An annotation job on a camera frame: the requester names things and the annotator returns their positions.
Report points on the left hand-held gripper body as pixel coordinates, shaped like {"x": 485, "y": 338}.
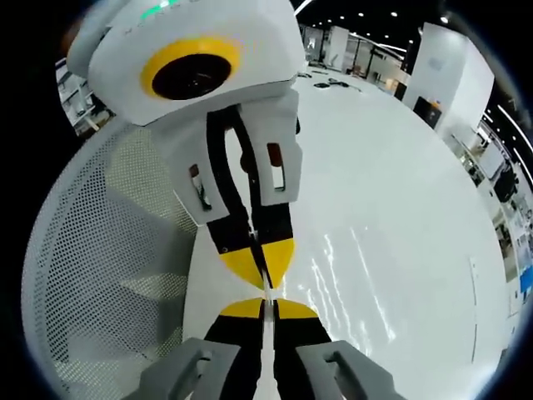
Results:
{"x": 200, "y": 37}

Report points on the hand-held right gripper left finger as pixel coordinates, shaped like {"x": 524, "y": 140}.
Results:
{"x": 225, "y": 346}

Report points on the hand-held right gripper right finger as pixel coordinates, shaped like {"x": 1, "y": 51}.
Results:
{"x": 308, "y": 337}

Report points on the crinkled clear food packaging bag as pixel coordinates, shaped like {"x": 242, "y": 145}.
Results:
{"x": 354, "y": 283}

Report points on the black cabinet with orange item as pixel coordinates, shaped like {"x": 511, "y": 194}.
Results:
{"x": 429, "y": 111}

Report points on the row of white office desks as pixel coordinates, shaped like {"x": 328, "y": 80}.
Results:
{"x": 493, "y": 162}

